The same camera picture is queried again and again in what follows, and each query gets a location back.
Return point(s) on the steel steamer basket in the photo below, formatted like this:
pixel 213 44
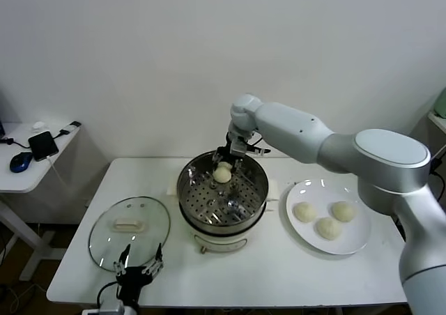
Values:
pixel 244 203

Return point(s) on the white round plate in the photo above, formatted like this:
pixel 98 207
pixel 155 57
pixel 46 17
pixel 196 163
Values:
pixel 306 238

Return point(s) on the blue computer mouse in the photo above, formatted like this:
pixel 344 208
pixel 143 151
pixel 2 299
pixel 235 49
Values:
pixel 21 162

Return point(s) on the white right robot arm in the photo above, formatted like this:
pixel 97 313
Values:
pixel 296 130

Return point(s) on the black smartphone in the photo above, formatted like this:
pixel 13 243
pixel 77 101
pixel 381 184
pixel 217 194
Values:
pixel 43 146

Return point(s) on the glass pot lid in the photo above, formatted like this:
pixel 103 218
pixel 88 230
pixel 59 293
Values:
pixel 127 224

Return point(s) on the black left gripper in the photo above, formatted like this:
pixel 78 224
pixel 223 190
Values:
pixel 130 280

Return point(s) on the small white case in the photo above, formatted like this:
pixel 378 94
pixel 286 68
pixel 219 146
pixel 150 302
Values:
pixel 40 125

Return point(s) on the white electric cooker base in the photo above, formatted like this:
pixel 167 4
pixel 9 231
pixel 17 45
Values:
pixel 216 240

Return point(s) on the white side table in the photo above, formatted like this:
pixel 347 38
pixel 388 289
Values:
pixel 21 182

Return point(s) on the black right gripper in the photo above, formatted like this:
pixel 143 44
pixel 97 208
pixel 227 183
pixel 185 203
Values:
pixel 224 152

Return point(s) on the white steamed baozi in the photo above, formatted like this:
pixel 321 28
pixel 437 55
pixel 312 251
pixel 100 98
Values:
pixel 222 175
pixel 305 212
pixel 329 228
pixel 343 211

